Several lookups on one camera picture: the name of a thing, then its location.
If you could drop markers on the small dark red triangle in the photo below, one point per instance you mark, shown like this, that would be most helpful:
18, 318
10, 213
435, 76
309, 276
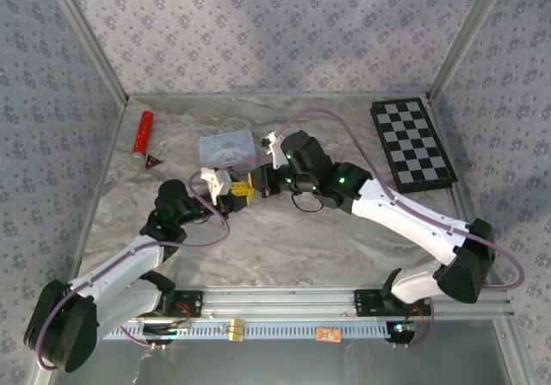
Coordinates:
151, 162

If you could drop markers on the black and grey chessboard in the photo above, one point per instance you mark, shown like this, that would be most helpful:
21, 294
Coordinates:
409, 144

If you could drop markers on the red glitter tube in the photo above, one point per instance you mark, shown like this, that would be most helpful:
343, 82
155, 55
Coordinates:
143, 133

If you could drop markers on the blue cartoon tin box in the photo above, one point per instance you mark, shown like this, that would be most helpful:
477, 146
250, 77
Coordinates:
226, 150

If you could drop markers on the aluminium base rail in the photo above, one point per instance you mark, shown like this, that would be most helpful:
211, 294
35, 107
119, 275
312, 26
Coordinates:
280, 303

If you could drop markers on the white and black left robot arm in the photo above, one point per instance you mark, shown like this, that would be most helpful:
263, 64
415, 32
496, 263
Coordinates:
129, 264

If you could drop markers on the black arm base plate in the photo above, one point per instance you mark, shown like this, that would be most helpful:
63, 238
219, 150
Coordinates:
191, 303
366, 303

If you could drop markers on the aluminium table edge rail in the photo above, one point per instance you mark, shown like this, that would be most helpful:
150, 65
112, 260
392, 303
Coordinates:
460, 204
101, 178

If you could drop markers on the yellow padlock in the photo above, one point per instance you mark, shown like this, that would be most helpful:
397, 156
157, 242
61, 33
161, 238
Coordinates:
241, 191

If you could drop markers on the aluminium frame post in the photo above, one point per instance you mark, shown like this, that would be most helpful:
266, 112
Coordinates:
88, 36
468, 36

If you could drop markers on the black controller board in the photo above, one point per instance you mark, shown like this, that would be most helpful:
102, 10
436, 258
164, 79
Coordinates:
165, 330
400, 329

